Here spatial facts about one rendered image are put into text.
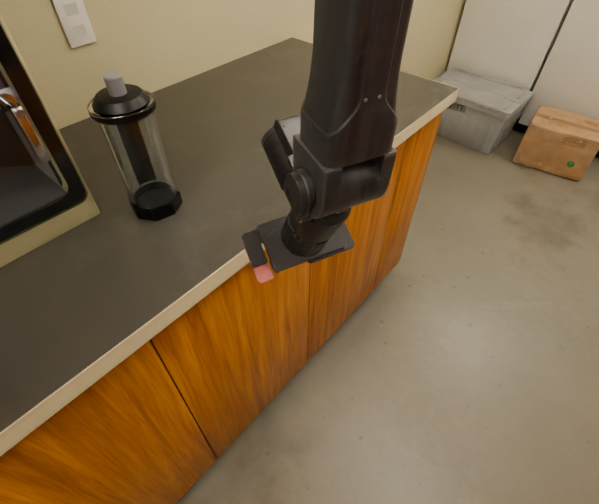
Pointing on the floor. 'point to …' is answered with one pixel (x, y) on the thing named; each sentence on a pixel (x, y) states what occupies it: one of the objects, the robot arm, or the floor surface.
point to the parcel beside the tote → (560, 142)
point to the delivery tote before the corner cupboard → (480, 110)
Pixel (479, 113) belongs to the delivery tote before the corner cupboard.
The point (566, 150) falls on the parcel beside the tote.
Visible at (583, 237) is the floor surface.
